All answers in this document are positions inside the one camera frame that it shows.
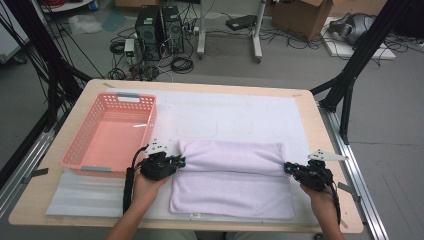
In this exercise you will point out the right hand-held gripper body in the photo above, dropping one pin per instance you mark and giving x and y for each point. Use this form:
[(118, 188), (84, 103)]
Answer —
[(315, 178)]

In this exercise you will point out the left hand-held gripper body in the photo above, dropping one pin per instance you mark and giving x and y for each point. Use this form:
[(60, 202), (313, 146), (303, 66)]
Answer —
[(156, 168)]

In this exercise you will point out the lilac printed towel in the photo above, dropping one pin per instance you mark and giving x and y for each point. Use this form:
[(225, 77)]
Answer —
[(230, 183)]

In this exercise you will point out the pink plastic basket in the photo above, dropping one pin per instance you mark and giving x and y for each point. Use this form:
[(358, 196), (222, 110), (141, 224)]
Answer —
[(100, 103)]

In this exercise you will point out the person's left hand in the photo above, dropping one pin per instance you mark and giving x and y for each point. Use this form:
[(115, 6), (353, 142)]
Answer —
[(146, 195)]

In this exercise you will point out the person's right hand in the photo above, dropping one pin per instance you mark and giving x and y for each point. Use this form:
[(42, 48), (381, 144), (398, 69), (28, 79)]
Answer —
[(325, 206)]

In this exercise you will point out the white grid mat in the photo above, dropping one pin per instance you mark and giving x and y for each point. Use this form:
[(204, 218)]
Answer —
[(206, 103)]

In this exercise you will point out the white adapter box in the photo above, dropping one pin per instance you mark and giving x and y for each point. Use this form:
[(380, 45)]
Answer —
[(129, 46)]

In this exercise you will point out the white foam board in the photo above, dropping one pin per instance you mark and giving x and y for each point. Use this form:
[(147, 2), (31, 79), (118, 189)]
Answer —
[(340, 50)]

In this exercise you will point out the black computer tower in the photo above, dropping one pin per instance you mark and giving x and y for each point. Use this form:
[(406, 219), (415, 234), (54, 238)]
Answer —
[(173, 30), (148, 33)]

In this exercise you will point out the open cardboard box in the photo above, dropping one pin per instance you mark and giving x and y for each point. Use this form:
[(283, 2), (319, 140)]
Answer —
[(300, 18)]

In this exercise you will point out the black flat device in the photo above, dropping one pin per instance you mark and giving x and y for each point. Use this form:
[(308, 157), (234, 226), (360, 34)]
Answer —
[(240, 22)]

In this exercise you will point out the grey headset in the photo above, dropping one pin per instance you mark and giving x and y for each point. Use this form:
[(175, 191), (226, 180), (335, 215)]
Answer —
[(353, 28)]

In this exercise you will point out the clear plastic bag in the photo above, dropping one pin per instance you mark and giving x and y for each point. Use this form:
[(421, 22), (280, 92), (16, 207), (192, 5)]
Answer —
[(85, 24)]

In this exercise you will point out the white round table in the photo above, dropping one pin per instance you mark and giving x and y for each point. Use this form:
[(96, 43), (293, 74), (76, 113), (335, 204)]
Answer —
[(66, 6)]

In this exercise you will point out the white cabinet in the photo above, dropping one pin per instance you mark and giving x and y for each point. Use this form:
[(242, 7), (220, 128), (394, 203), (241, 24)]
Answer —
[(10, 40)]

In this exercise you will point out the grey rail bracket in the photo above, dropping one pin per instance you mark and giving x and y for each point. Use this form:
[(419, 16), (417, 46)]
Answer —
[(348, 190), (38, 173)]

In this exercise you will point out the aluminium rail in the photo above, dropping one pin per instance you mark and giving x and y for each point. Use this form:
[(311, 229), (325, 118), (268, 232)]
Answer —
[(31, 153), (366, 206)]

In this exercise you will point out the white stand frame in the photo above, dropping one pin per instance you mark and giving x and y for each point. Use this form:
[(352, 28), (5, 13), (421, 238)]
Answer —
[(200, 33)]

